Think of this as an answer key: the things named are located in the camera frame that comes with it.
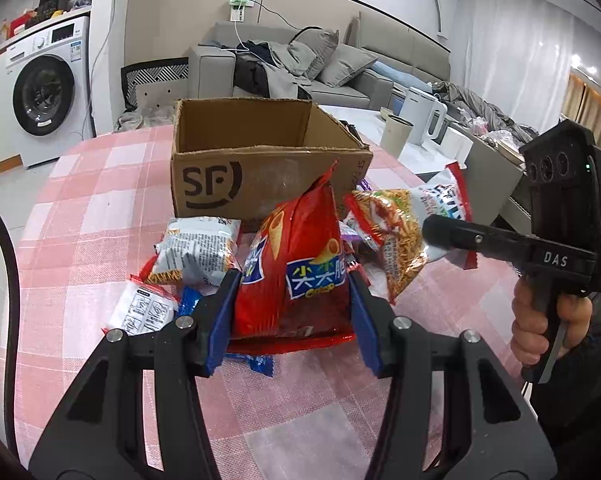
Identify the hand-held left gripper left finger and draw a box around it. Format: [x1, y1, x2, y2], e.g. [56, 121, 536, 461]
[28, 269, 244, 480]

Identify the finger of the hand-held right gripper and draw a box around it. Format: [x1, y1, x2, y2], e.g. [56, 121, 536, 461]
[422, 214, 532, 267]

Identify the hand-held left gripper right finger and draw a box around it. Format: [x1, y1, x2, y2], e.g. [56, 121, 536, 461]
[348, 267, 574, 480]

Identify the orange stick snack bag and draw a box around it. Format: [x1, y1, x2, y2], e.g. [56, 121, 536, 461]
[343, 189, 434, 305]

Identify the large red snack bag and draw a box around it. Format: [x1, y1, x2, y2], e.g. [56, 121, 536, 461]
[228, 160, 356, 353]

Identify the brown cardboard box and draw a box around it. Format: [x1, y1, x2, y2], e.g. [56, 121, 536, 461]
[170, 97, 374, 233]

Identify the person's right hand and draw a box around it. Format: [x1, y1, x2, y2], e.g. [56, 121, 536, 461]
[511, 277, 594, 367]

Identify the blue snack packet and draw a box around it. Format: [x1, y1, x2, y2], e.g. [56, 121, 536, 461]
[225, 354, 274, 377]
[175, 285, 201, 318]

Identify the white red snack bag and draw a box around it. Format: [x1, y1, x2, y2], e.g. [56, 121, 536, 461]
[411, 162, 480, 268]

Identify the silver snack bag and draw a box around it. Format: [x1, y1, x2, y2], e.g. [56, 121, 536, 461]
[130, 216, 242, 288]

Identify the white printed snack packet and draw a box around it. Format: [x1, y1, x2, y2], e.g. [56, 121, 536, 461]
[103, 282, 181, 337]

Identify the white paper roll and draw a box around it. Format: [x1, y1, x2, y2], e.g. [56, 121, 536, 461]
[443, 127, 474, 166]

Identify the orange curtain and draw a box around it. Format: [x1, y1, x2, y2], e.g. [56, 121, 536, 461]
[563, 72, 601, 133]

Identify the beige cup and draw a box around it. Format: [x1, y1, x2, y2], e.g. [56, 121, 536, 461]
[382, 115, 414, 157]

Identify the grey crumpled blanket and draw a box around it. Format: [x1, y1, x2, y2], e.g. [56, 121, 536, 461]
[433, 82, 536, 146]

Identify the white electric kettle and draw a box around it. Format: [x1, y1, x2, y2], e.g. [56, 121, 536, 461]
[398, 86, 449, 147]

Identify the white coffee table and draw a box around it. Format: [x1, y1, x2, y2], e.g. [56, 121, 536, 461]
[323, 105, 526, 231]

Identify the pink checked tablecloth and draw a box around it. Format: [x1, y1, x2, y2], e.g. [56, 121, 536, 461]
[13, 125, 536, 480]

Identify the white curtain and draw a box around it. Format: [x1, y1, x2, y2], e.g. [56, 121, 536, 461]
[455, 0, 599, 126]

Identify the light blue cushion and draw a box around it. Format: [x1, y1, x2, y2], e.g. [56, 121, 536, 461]
[371, 60, 421, 92]

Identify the grey pillow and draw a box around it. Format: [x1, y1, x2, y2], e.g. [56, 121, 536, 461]
[290, 27, 339, 81]
[318, 44, 379, 88]

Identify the beige crumpled cloth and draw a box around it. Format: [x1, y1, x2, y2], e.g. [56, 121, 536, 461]
[115, 107, 174, 133]

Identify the dark jacket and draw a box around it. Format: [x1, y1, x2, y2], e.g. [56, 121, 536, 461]
[233, 40, 312, 101]

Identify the grey jacket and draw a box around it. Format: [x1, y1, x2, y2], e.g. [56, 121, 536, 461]
[268, 42, 315, 97]

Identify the grey sofa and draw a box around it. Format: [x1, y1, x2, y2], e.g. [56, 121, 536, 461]
[188, 10, 454, 113]

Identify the black patterned mat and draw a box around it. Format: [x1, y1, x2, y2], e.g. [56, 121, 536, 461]
[120, 57, 188, 111]

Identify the white washing machine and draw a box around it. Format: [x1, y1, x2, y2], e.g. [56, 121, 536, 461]
[5, 15, 94, 168]

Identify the red box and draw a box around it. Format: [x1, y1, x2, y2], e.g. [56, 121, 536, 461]
[10, 12, 41, 36]

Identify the thick black cable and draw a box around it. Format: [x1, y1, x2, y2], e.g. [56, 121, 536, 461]
[0, 192, 21, 461]

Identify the wall power socket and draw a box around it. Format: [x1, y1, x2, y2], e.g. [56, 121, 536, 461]
[229, 0, 256, 23]

